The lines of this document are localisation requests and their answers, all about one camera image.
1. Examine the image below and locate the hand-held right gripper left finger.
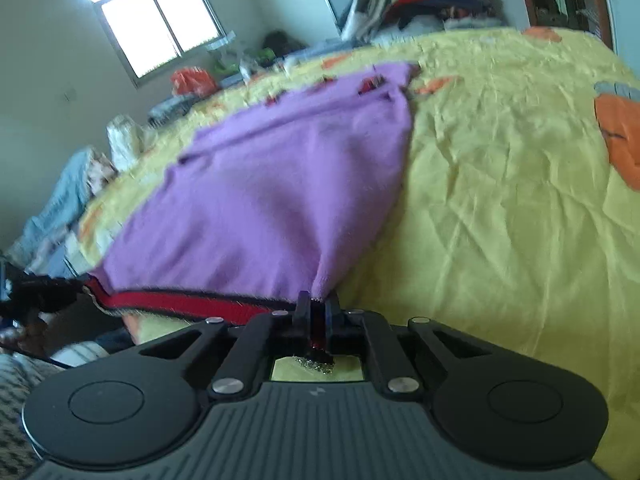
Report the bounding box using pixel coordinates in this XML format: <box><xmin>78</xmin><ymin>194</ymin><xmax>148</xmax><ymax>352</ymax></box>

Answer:
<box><xmin>134</xmin><ymin>290</ymin><xmax>313</xmax><ymax>402</ymax></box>

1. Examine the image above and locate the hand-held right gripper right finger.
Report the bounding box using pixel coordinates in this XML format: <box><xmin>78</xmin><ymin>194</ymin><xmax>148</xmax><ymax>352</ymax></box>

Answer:
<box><xmin>324</xmin><ymin>293</ymin><xmax>494</xmax><ymax>397</ymax></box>

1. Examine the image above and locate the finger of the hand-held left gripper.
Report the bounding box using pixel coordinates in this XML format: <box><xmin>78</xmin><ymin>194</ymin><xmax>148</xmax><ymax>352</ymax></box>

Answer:
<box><xmin>27</xmin><ymin>275</ymin><xmax>92</xmax><ymax>312</ymax></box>

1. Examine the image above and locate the purple knit sweater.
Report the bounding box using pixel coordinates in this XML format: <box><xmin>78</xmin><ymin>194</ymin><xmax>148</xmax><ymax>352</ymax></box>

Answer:
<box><xmin>82</xmin><ymin>60</ymin><xmax>419</xmax><ymax>366</ymax></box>

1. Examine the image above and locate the person's left hand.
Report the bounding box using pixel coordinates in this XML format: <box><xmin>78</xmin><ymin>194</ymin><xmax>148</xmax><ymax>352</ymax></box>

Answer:
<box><xmin>0</xmin><ymin>311</ymin><xmax>48</xmax><ymax>356</ymax></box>

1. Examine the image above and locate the houndstooth cloth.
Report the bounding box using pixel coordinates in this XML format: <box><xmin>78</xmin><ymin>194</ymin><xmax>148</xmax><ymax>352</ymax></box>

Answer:
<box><xmin>0</xmin><ymin>352</ymin><xmax>57</xmax><ymax>479</ymax></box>

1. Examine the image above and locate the white quilted cloth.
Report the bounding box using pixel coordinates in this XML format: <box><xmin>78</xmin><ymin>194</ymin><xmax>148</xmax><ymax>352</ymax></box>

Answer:
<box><xmin>106</xmin><ymin>115</ymin><xmax>149</xmax><ymax>172</ymax></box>

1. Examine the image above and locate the yellow printed blanket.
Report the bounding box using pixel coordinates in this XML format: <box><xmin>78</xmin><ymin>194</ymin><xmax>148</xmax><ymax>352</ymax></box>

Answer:
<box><xmin>65</xmin><ymin>27</ymin><xmax>640</xmax><ymax>480</ymax></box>

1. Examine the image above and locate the orange plastic bag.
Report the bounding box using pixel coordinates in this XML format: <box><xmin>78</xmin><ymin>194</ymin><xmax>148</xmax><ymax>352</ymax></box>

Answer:
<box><xmin>170</xmin><ymin>66</ymin><xmax>219</xmax><ymax>97</ymax></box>

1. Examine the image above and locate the dark bag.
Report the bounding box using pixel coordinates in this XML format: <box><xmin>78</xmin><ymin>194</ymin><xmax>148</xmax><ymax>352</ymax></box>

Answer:
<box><xmin>262</xmin><ymin>31</ymin><xmax>302</xmax><ymax>54</ymax></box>

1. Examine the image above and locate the window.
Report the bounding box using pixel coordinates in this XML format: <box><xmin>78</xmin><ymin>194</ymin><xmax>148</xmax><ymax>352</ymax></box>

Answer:
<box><xmin>80</xmin><ymin>0</ymin><xmax>227</xmax><ymax>89</ymax></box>

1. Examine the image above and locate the grey panel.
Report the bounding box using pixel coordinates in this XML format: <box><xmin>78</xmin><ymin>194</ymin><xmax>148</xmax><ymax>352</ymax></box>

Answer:
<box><xmin>320</xmin><ymin>0</ymin><xmax>364</xmax><ymax>37</ymax></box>

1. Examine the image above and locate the brown wooden door frame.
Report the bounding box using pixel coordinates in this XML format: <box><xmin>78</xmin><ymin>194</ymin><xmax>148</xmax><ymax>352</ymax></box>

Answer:
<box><xmin>515</xmin><ymin>0</ymin><xmax>619</xmax><ymax>52</ymax></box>

